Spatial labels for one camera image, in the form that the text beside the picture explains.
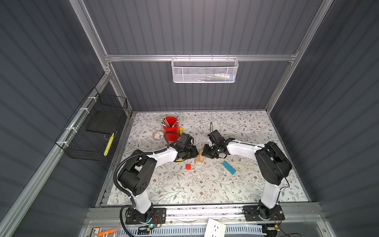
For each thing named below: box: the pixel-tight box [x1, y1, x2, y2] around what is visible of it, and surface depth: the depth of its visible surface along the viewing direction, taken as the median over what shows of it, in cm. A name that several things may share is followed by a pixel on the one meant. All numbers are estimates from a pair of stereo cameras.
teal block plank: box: [222, 160, 237, 175], surface depth 93 cm
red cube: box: [185, 163, 192, 171], surface depth 93 cm
